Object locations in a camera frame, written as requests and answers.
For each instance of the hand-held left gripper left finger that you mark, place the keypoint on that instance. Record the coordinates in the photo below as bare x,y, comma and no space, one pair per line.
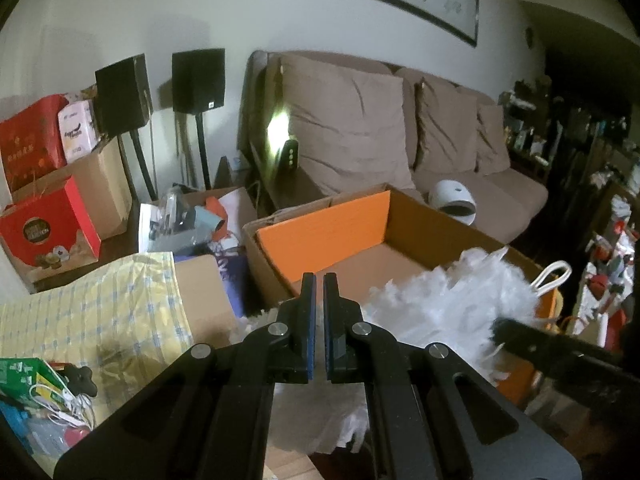
311,340

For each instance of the clear bottle with red cap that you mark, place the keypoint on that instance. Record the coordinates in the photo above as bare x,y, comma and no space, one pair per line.
55,440

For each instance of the open box of clutter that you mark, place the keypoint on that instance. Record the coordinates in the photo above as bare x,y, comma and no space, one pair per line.
190,220

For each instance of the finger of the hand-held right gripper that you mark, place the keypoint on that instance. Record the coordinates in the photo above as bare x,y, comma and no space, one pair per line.
530,342

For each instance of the white fluffy duster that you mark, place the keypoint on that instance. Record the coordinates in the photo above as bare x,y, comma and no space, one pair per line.
440,300

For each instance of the brown sofa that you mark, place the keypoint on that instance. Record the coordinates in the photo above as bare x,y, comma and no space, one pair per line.
500,205

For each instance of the brown cardboard box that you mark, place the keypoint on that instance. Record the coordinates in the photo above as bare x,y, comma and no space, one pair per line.
100,185

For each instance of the black star knob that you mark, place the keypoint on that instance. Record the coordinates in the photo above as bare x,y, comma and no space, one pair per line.
80,380

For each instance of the cluttered dark shelf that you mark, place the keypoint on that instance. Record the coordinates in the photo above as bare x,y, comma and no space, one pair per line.
600,185

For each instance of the cardboard box with orange flaps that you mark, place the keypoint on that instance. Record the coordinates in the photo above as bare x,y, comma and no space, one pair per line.
320,230

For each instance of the black lamp with bright light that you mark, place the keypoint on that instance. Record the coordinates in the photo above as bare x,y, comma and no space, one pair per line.
290,152

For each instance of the black speaker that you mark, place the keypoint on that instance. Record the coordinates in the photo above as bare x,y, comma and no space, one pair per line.
197,80
122,92

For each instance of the pink tissue pack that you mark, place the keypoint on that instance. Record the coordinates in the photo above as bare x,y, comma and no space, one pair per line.
77,130

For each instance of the yellow plaid tablecloth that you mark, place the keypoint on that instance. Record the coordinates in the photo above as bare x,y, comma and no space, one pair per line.
100,300

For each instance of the medium brown cushion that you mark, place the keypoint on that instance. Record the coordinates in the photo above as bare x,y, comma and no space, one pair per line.
445,125

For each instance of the white dome device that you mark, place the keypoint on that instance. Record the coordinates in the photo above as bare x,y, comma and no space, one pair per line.
450,197

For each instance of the black speaker stand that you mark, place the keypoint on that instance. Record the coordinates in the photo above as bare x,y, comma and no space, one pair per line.
202,150
140,165

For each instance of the red chocolate gift box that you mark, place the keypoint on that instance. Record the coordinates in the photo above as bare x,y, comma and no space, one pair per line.
40,230

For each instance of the large brown cushion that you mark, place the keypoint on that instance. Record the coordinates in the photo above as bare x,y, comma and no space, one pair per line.
345,120

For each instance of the purple printed book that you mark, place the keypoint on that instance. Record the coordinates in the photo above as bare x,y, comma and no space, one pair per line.
232,280

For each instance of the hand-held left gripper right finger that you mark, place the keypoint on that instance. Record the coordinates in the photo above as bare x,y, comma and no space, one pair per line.
327,340

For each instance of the small brown cushion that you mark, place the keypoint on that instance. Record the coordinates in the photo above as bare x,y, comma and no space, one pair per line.
492,140

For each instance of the green toothpaste box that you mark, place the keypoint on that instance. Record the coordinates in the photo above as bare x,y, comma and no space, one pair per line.
20,372

